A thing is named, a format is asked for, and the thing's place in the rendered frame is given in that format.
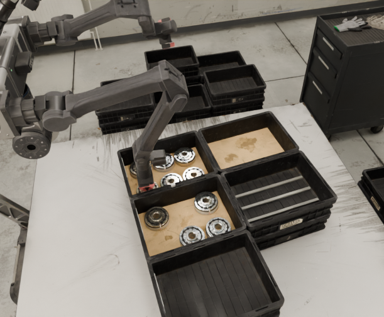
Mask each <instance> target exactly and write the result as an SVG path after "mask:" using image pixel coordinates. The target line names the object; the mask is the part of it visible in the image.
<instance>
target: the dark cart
mask: <svg viewBox="0 0 384 317"><path fill-rule="evenodd" d="M378 14H380V15H382V16H384V6H381V7H375V8H367V9H359V10H353V11H345V12H340V13H331V14H322V15H317V20H316V24H315V29H314V35H313V39H312V44H311V48H310V53H309V59H308V62H307V68H306V71H305V77H304V82H303V86H302V91H301V95H300V101H299V102H300V103H304V104H305V106H306V107H307V109H308V110H309V112H310V113H311V115H312V116H313V118H314V119H315V121H316V123H317V124H318V125H319V127H320V129H321V130H322V132H323V133H324V134H325V136H326V138H327V139H328V140H329V139H330V137H331V134H335V133H341V132H345V131H353V130H359V129H363V128H371V129H370V130H371V131H372V132H373V133H374V134H375V133H379V132H380V131H382V129H383V127H384V30H380V29H377V28H362V29H363V30H362V31H351V30H347V31H341V32H339V31H337V29H335V27H334V26H337V25H341V24H342V22H343V20H344V19H346V18H349V21H351V20H352V19H353V18H354V16H357V19H356V20H358V19H360V18H362V21H364V20H366V19H367V18H368V17H370V16H374V15H378ZM356 20H355V21H356Z"/></svg>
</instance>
